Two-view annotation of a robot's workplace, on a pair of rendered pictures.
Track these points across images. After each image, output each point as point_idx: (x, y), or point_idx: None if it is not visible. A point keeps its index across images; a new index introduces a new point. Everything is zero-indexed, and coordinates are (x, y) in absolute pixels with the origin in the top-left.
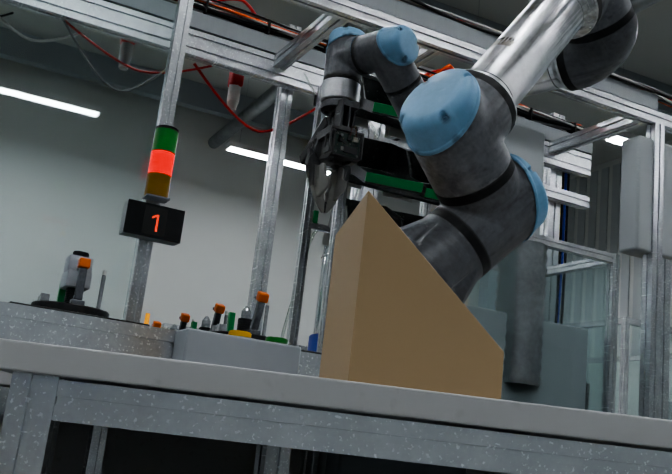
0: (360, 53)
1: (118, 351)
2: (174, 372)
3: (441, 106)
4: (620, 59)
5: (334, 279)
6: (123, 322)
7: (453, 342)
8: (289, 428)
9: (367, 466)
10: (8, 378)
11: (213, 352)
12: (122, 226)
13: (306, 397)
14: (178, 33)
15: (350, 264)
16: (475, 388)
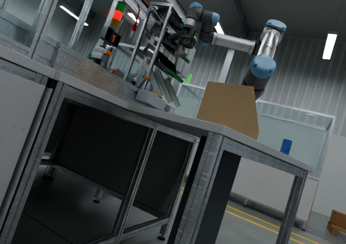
0: (204, 16)
1: (125, 92)
2: (249, 141)
3: (270, 68)
4: None
5: (210, 96)
6: (129, 83)
7: (254, 129)
8: (255, 155)
9: (227, 155)
10: (113, 101)
11: (152, 100)
12: (103, 35)
13: (265, 150)
14: None
15: (233, 100)
16: None
